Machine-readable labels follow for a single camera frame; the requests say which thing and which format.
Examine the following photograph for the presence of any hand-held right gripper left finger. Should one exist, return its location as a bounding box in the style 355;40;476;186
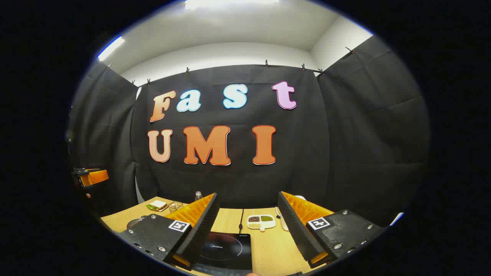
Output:
119;192;220;269

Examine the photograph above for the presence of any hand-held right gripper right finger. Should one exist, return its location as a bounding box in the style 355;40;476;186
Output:
278;191;386;269

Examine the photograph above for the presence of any black induction cooktop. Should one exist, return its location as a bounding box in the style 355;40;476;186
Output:
191;231;253;276

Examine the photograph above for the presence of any stainless steel pot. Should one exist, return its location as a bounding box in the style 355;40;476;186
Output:
127;216;150;231

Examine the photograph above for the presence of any white spoon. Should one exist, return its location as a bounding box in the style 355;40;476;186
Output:
275;207;289;231

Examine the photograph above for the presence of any white divided bean dish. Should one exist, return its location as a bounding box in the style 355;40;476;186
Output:
247;215;276;232

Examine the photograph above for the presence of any ceiling light strip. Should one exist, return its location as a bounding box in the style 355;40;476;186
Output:
97;36;126;62
184;0;280;10

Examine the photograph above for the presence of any row of backdrop clips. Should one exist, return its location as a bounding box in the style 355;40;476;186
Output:
107;47;355;87

